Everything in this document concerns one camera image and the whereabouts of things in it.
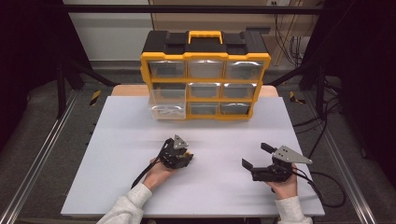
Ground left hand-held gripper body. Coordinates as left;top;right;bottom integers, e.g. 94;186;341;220
158;133;190;171

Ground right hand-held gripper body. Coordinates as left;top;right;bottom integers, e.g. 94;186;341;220
250;145;313;183

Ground clear plastic drawer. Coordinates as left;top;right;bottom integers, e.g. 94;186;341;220
224;60;265;80
148;88;188;120

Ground yellow black organizer cabinet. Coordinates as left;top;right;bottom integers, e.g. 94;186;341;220
139;30;272;121

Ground person's right hand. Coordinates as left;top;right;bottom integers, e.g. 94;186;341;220
264;175;298;201

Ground person's left hand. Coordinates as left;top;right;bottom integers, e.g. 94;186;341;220
142;157;178;191

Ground yellow black hazard tape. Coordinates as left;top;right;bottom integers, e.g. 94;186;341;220
289;91;306;105
89;90;102;106

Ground set of transparent cabinet bins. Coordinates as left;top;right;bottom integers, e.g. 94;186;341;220
148;60;265;116

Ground light wooden board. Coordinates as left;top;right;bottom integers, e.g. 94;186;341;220
111;84;279;97

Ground black curtain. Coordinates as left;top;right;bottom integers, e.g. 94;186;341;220
0;0;92;150
303;0;396;181

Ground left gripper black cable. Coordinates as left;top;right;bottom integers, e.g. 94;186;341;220
130;138;174;189

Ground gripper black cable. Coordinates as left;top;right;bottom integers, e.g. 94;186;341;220
130;138;174;189
293;167;347;209

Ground black floor cables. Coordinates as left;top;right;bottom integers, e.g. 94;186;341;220
292;77;344;157

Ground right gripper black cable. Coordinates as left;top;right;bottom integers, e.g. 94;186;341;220
293;167;347;209

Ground black metal frame strut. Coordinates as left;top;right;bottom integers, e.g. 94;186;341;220
267;59;328;120
55;59;120;119

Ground aluminium floor rail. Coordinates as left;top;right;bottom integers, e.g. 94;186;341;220
0;90;80;224
303;91;379;224

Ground bundle of hanging black cables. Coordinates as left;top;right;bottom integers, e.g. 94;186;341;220
274;1;307;68

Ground black horizontal frame bar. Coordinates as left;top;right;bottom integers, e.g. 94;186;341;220
62;4;325;15

